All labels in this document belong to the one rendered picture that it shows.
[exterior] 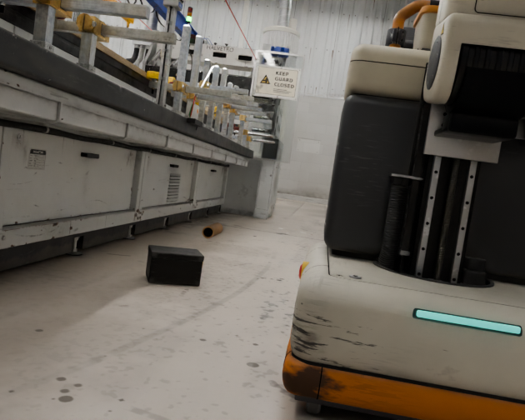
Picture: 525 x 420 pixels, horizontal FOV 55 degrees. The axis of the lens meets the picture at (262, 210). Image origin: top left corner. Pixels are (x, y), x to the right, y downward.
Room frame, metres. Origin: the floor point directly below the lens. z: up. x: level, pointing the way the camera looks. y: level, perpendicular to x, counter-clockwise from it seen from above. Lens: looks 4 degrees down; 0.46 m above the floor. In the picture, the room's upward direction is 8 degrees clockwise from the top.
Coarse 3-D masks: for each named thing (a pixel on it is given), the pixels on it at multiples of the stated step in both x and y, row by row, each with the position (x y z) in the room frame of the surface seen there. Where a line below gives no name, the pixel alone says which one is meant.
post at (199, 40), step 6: (198, 36) 2.83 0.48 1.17; (198, 42) 2.83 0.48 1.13; (198, 48) 2.83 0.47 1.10; (198, 54) 2.83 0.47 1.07; (192, 60) 2.83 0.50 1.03; (198, 60) 2.83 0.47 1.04; (192, 66) 2.83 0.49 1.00; (198, 66) 2.84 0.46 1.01; (192, 72) 2.83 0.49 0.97; (198, 72) 2.86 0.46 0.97; (192, 78) 2.83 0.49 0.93; (192, 84) 2.83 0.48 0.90
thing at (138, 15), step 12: (0, 0) 1.40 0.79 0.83; (12, 0) 1.39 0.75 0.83; (24, 0) 1.39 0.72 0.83; (72, 0) 1.37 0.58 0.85; (84, 0) 1.37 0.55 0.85; (96, 0) 1.37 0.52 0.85; (84, 12) 1.40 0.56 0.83; (96, 12) 1.38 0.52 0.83; (108, 12) 1.37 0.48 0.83; (120, 12) 1.36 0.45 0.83; (132, 12) 1.36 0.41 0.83; (144, 12) 1.35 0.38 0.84
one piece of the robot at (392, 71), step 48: (432, 0) 1.43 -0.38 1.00; (384, 48) 1.24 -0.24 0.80; (384, 96) 1.25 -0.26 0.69; (384, 144) 1.23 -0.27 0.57; (336, 192) 1.25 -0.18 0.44; (384, 192) 1.23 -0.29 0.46; (432, 192) 1.17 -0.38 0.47; (480, 192) 1.21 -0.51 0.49; (336, 240) 1.25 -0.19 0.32; (384, 240) 1.17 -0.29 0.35; (432, 240) 1.18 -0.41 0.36; (480, 240) 1.21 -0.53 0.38
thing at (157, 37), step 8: (56, 24) 1.64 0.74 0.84; (64, 24) 1.64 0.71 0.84; (72, 24) 1.64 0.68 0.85; (72, 32) 1.66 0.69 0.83; (80, 32) 1.65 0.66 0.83; (104, 32) 1.62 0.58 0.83; (112, 32) 1.62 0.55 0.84; (120, 32) 1.62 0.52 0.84; (128, 32) 1.62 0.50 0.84; (136, 32) 1.61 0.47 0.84; (144, 32) 1.61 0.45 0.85; (152, 32) 1.61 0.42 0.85; (160, 32) 1.61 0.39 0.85; (168, 32) 1.60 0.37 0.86; (136, 40) 1.64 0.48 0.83; (144, 40) 1.63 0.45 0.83; (152, 40) 1.61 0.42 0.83; (160, 40) 1.61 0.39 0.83; (168, 40) 1.60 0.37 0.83; (176, 40) 1.63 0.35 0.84
